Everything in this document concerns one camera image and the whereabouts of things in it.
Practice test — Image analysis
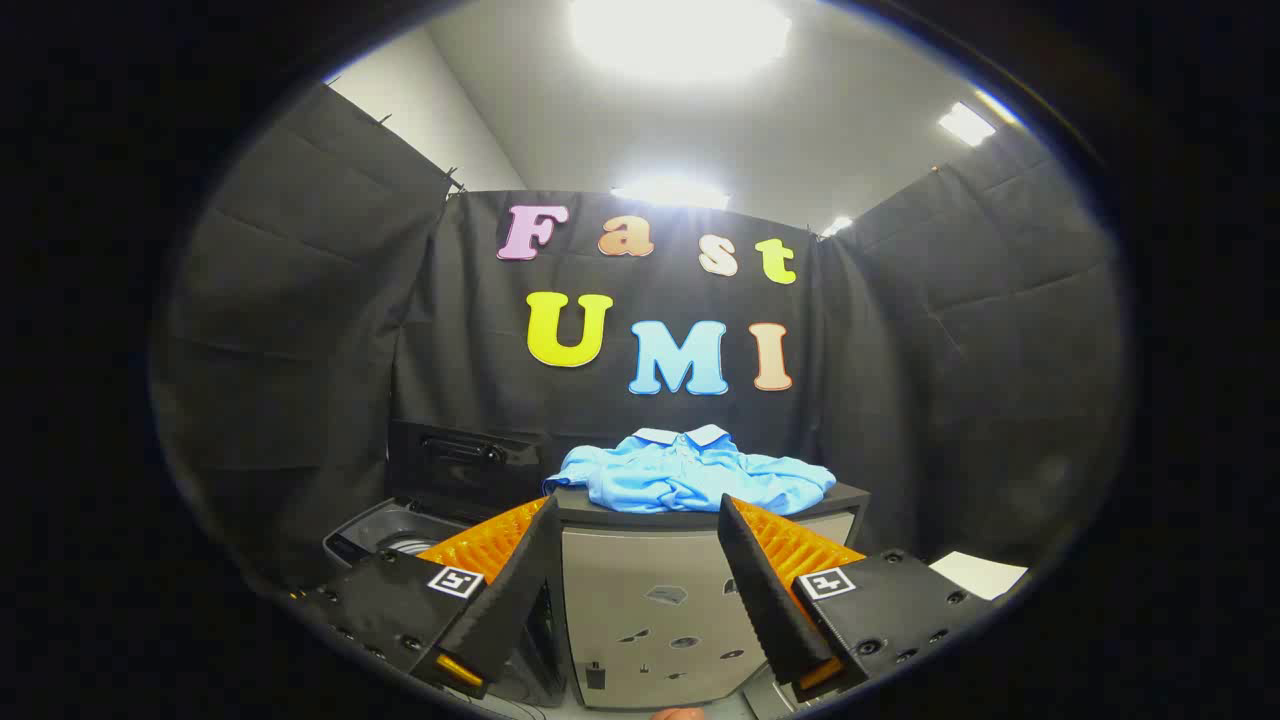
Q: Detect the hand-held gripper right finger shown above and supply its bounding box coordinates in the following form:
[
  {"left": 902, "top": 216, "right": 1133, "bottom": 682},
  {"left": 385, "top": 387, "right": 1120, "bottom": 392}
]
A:
[{"left": 716, "top": 493, "right": 991, "bottom": 706}]

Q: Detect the black backdrop cloth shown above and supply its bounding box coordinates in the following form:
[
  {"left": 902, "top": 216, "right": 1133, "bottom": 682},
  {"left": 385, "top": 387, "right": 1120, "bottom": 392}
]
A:
[{"left": 150, "top": 85, "right": 1131, "bottom": 601}]

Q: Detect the grey cabinet with black top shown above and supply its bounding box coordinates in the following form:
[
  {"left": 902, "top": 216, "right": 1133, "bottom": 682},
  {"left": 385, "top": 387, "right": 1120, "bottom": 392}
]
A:
[{"left": 548, "top": 482, "right": 871, "bottom": 713}]

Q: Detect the light blue polo shirt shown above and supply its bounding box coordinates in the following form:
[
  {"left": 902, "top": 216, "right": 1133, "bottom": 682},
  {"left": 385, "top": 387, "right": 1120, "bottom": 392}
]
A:
[{"left": 543, "top": 424, "right": 838, "bottom": 516}]

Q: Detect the white flat board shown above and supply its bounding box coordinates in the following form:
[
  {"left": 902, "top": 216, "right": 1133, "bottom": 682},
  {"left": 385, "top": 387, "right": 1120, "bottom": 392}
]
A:
[{"left": 929, "top": 550, "right": 1030, "bottom": 602}]

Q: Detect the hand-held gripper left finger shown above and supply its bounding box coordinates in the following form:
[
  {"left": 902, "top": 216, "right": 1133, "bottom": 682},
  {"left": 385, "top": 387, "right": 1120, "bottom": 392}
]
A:
[{"left": 300, "top": 493, "right": 563, "bottom": 701}]

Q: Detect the dark washing machine lid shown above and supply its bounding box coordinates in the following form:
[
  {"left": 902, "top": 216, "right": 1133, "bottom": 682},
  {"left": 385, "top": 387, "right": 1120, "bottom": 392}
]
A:
[{"left": 388, "top": 418, "right": 549, "bottom": 523}]

